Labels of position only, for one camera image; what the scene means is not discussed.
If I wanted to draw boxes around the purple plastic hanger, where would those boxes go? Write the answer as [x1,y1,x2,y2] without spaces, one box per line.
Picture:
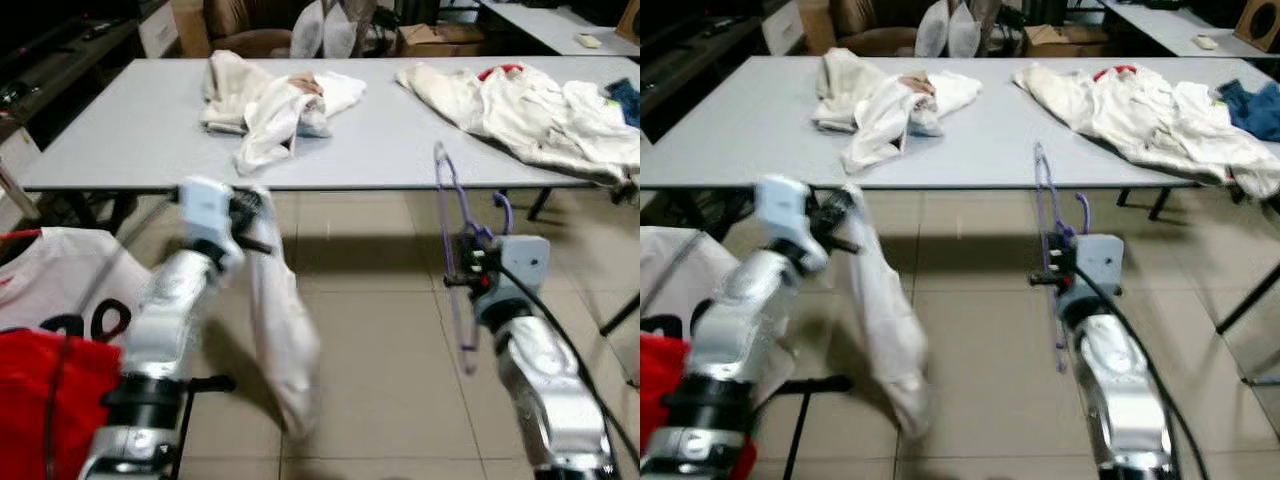
[432,142,517,379]
[1032,142,1093,373]

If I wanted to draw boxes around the white long-sleeved garment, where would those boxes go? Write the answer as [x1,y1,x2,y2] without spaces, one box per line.
[238,183,324,443]
[838,182,933,441]

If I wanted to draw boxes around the white long coat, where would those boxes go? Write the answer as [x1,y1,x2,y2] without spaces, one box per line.
[397,62,641,189]
[1013,62,1280,199]

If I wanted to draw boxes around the cream jacket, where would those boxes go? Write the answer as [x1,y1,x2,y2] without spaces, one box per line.
[200,50,368,177]
[812,47,983,177]

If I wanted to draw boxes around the long grey table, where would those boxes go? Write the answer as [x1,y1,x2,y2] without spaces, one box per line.
[640,55,1280,223]
[15,57,641,226]

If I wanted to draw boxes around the black metal rack stand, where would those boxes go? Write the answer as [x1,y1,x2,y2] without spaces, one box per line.
[172,375,237,480]
[755,375,854,480]

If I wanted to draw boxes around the white shirt black print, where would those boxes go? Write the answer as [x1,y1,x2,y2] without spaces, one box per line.
[0,228,153,346]
[640,227,703,341]

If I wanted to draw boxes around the brown chair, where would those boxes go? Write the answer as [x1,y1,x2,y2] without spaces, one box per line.
[830,0,921,56]
[205,0,301,58]

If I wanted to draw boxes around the white plastic bag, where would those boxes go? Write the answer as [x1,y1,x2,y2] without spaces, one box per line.
[915,0,951,58]
[322,0,361,58]
[946,0,988,58]
[291,0,327,58]

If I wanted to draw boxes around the white storage box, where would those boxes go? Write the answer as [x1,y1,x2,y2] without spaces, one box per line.
[762,0,807,58]
[138,0,183,58]

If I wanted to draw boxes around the flat cardboard box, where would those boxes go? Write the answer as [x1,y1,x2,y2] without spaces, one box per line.
[1022,22,1111,58]
[398,22,488,58]

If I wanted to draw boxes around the plain red shirt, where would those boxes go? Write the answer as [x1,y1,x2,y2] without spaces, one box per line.
[640,333,761,480]
[0,328,126,480]

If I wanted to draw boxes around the blue jeans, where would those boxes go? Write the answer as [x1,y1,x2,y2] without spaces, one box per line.
[603,78,641,128]
[1215,78,1280,143]

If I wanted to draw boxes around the black shelf unit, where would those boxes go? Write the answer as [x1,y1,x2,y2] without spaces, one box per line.
[640,15,763,131]
[0,15,141,141]

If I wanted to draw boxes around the white table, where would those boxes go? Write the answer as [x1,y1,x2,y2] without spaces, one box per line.
[478,0,641,57]
[1098,0,1280,59]

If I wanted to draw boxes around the wooden speaker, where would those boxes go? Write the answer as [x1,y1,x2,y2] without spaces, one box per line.
[1233,0,1280,54]
[614,0,641,46]

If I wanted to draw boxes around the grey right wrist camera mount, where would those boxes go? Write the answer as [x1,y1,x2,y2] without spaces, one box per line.
[1070,233,1126,301]
[484,235,552,303]

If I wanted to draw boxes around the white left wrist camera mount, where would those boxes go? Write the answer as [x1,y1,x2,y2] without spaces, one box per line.
[753,175,831,273]
[177,176,247,273]

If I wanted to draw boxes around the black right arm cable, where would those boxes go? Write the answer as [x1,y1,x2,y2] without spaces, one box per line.
[498,262,641,476]
[1078,265,1186,480]

